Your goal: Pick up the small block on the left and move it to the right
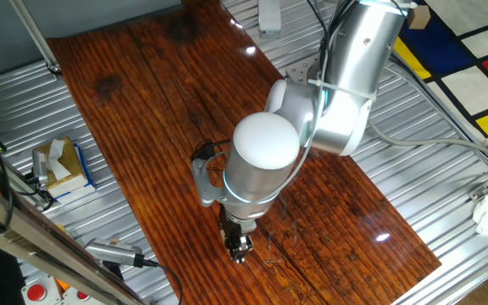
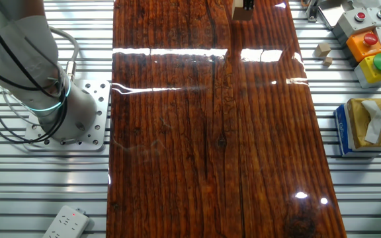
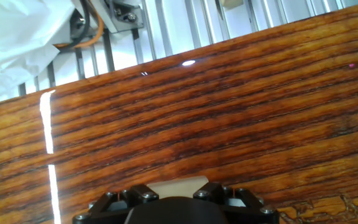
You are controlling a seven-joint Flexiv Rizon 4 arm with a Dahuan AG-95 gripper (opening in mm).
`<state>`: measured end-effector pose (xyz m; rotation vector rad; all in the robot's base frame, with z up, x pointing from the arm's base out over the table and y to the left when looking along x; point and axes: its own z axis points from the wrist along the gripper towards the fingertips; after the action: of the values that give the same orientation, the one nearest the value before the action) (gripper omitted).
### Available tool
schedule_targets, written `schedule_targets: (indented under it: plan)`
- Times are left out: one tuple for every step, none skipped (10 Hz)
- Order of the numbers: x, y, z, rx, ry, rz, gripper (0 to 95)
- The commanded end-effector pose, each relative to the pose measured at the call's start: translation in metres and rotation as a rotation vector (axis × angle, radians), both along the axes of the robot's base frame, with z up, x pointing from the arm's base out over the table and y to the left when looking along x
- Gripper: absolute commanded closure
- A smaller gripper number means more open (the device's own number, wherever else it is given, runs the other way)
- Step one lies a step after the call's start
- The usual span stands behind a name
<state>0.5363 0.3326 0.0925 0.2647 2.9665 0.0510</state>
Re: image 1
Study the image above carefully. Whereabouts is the wood grain board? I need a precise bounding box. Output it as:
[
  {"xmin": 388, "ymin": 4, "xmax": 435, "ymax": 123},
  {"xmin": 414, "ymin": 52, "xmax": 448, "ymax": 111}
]
[{"xmin": 45, "ymin": 0, "xmax": 442, "ymax": 305}]

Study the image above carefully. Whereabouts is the light wooden block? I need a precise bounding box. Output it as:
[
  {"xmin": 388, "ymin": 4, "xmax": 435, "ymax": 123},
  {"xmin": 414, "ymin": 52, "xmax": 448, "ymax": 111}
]
[{"xmin": 408, "ymin": 4, "xmax": 432, "ymax": 31}]

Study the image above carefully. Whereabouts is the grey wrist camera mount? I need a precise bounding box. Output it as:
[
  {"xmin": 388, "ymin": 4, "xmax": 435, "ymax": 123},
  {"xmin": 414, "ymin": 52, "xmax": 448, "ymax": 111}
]
[{"xmin": 191, "ymin": 157, "xmax": 228, "ymax": 208}]

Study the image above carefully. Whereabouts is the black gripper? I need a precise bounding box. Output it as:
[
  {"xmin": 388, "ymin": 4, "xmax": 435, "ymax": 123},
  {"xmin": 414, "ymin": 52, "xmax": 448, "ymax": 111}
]
[{"xmin": 219, "ymin": 205, "xmax": 256, "ymax": 263}]

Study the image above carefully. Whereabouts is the metal frame beam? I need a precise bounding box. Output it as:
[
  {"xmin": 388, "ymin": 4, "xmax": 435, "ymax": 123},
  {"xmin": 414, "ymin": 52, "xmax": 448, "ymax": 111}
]
[{"xmin": 0, "ymin": 173, "xmax": 143, "ymax": 305}]

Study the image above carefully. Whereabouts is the colourful checked mat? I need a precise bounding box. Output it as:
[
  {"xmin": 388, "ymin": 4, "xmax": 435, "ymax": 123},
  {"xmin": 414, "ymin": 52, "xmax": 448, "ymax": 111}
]
[{"xmin": 390, "ymin": 0, "xmax": 488, "ymax": 141}]

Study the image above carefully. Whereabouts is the grey box red button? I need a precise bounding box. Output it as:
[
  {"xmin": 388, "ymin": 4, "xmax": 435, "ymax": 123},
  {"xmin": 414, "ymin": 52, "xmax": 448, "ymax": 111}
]
[
  {"xmin": 20, "ymin": 274, "xmax": 61, "ymax": 305},
  {"xmin": 59, "ymin": 287, "xmax": 92, "ymax": 305}
]

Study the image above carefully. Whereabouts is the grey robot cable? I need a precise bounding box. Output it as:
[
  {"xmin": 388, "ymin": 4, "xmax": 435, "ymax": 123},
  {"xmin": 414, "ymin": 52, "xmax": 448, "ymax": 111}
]
[{"xmin": 369, "ymin": 118, "xmax": 488, "ymax": 169}]

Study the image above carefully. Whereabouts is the metal tripod pole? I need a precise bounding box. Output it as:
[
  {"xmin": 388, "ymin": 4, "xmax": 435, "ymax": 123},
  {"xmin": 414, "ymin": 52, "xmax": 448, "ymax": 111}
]
[{"xmin": 8, "ymin": 0, "xmax": 64, "ymax": 80}]

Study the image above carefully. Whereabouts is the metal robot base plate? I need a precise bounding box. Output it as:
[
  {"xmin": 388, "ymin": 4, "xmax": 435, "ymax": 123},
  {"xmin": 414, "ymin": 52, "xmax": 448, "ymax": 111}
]
[{"xmin": 285, "ymin": 53, "xmax": 325, "ymax": 86}]

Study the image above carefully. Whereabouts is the silver camera device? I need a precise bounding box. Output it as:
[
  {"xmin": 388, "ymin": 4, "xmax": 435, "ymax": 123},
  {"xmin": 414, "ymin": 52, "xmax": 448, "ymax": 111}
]
[{"xmin": 30, "ymin": 148, "xmax": 50, "ymax": 186}]

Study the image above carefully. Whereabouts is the gold and blue tissue box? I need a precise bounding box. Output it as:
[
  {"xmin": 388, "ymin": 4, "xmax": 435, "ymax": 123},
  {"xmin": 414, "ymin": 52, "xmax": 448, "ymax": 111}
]
[{"xmin": 31, "ymin": 135, "xmax": 97, "ymax": 205}]

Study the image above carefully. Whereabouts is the black device cable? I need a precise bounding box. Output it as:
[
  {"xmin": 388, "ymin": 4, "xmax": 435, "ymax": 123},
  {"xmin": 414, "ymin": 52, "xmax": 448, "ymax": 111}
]
[{"xmin": 14, "ymin": 173, "xmax": 57, "ymax": 213}]

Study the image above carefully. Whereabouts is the metal corner bracket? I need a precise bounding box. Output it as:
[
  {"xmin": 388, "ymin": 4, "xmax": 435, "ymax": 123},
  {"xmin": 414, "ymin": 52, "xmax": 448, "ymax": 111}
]
[{"xmin": 467, "ymin": 184, "xmax": 488, "ymax": 203}]

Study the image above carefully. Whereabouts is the silver depth camera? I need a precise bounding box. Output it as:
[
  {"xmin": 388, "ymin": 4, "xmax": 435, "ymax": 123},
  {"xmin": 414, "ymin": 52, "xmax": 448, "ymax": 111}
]
[{"xmin": 83, "ymin": 237, "xmax": 146, "ymax": 269}]

